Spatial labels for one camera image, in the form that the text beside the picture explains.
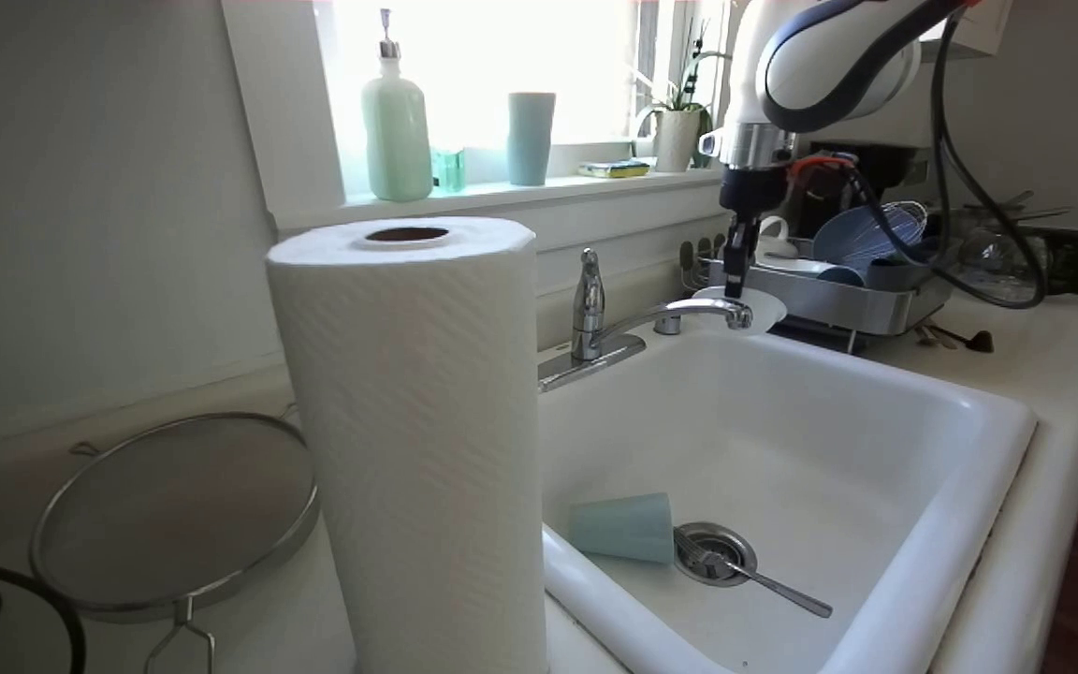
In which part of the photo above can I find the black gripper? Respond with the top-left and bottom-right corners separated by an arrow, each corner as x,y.
714,160 -> 788,304

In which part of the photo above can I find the grey dish drying rack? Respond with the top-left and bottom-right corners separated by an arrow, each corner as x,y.
738,204 -> 958,345

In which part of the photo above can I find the white ceramic sink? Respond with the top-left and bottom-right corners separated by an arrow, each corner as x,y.
535,322 -> 1044,674

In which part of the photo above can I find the metal sink drain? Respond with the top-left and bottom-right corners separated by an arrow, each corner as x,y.
671,518 -> 762,589

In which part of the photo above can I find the white round mug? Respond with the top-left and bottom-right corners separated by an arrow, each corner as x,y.
752,209 -> 808,261

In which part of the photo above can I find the blue bowl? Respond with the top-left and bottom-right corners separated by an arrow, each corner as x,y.
805,197 -> 931,285

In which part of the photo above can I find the plant in white pot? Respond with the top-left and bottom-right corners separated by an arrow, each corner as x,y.
630,34 -> 724,176

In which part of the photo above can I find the chrome faucet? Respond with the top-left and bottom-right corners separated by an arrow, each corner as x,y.
535,245 -> 756,398

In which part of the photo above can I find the yellow green sponge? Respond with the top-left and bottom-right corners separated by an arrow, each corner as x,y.
580,155 -> 658,185

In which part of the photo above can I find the black round-headed spoon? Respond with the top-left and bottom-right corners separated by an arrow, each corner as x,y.
920,319 -> 999,355

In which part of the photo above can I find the teal tumbler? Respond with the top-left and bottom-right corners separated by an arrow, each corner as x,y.
505,86 -> 560,192

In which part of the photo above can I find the small teal glass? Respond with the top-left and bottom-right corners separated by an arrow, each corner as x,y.
425,143 -> 466,197

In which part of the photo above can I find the metal fork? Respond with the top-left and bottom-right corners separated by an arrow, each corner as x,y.
714,544 -> 837,627

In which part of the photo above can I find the pale green soap dispenser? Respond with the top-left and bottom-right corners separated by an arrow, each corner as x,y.
360,3 -> 439,206

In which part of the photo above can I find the white paper towel roll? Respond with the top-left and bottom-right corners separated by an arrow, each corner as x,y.
260,212 -> 553,674

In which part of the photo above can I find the round metal mesh strainer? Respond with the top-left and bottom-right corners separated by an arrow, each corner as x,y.
27,408 -> 325,674

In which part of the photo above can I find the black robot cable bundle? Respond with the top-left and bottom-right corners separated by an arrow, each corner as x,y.
917,0 -> 1054,315

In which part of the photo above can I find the window with white frame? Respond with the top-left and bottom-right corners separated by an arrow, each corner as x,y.
215,0 -> 747,232

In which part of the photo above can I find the black loose cable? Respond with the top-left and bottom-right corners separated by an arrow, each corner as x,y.
0,541 -> 92,674

